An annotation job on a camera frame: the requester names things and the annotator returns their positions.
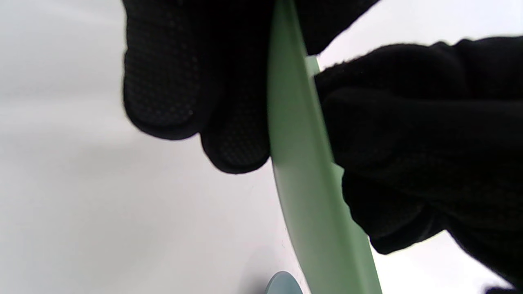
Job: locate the person's right hand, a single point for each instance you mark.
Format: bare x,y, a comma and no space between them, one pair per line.
429,143

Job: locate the light green plate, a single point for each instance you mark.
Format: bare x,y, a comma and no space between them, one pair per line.
298,163

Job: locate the person's left hand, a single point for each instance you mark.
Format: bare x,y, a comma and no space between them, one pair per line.
184,69

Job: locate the dark teal plate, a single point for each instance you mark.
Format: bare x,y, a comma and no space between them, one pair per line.
284,285

